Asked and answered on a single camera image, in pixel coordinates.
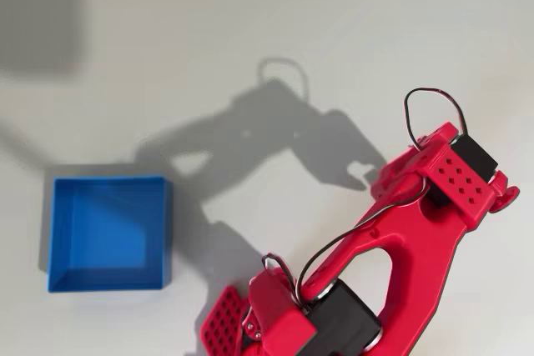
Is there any blue plastic box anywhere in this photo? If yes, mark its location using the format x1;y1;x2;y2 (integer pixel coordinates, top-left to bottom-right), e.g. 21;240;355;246
46;175;174;293

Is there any black red servo cable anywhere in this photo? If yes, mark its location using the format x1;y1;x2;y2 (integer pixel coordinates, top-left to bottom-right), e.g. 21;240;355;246
402;87;467;152
294;176;431;305
261;252;312;315

